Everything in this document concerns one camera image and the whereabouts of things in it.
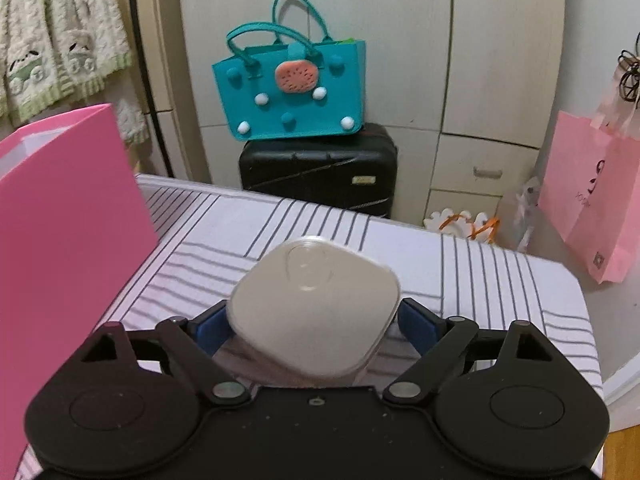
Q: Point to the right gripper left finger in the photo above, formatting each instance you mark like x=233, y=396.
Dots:
x=191, y=345

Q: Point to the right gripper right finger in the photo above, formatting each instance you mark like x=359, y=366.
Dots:
x=442, y=344

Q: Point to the beige rounded case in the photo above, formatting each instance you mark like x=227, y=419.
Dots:
x=313, y=312

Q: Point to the pink storage box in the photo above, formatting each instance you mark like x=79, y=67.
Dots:
x=74, y=229

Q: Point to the striped white tablecloth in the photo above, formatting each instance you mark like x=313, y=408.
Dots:
x=527, y=404

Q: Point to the white orange flower bag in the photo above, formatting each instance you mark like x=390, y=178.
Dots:
x=463, y=224

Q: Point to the black suitcase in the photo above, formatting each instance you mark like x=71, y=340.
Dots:
x=354, y=172

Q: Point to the pink paper bag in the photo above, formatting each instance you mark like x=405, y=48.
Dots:
x=590, y=191

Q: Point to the teal felt handbag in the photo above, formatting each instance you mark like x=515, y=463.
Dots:
x=277, y=84

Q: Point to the beige wardrobe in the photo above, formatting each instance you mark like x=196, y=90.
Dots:
x=464, y=87

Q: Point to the cream knitted cardigan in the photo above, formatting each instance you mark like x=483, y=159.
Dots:
x=56, y=52

